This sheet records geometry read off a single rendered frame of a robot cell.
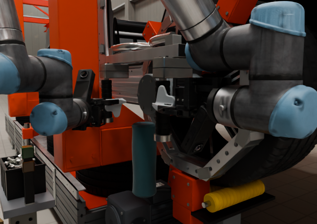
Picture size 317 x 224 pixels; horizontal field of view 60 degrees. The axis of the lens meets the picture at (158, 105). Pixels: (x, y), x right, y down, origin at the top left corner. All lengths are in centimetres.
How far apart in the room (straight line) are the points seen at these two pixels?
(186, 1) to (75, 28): 75
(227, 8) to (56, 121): 53
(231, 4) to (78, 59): 64
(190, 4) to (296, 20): 16
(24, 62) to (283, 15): 44
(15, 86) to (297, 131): 47
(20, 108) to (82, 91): 228
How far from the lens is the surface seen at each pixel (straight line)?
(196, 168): 92
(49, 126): 64
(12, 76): 55
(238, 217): 118
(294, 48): 43
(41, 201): 115
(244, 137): 76
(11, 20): 59
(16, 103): 305
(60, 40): 115
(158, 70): 65
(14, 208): 114
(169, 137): 67
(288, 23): 43
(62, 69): 65
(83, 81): 82
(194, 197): 96
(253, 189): 103
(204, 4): 48
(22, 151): 107
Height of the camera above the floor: 90
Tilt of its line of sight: 6 degrees down
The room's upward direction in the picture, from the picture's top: straight up
